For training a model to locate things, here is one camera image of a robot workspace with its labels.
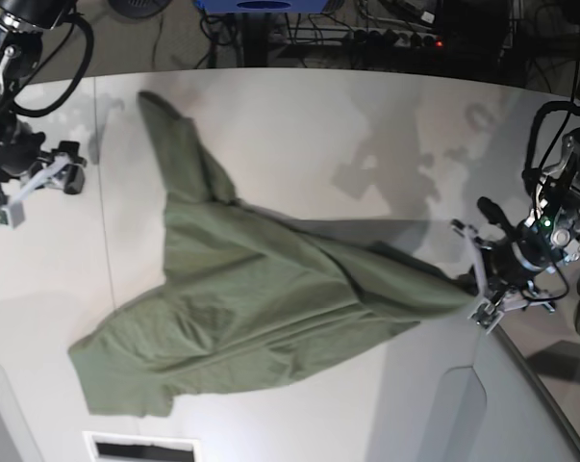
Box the black table leg post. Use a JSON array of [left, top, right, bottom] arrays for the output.
[[240, 13, 271, 67]]

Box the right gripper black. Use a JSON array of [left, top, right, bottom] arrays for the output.
[[0, 131, 87, 194]]

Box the blue plastic bin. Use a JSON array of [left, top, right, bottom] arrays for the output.
[[195, 0, 327, 13]]

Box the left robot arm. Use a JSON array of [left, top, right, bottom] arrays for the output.
[[452, 80, 580, 306]]

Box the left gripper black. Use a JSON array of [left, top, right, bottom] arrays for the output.
[[455, 196, 552, 296]]

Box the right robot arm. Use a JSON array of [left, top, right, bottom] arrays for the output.
[[0, 1, 95, 204]]

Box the black round fan base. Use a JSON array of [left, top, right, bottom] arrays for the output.
[[108, 0, 171, 20]]

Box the grey metal stand right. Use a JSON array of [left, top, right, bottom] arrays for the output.
[[482, 269, 580, 462]]

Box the green t-shirt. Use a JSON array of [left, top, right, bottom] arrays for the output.
[[68, 91, 472, 418]]

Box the power strip with red light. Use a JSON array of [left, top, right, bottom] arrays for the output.
[[352, 29, 445, 50]]

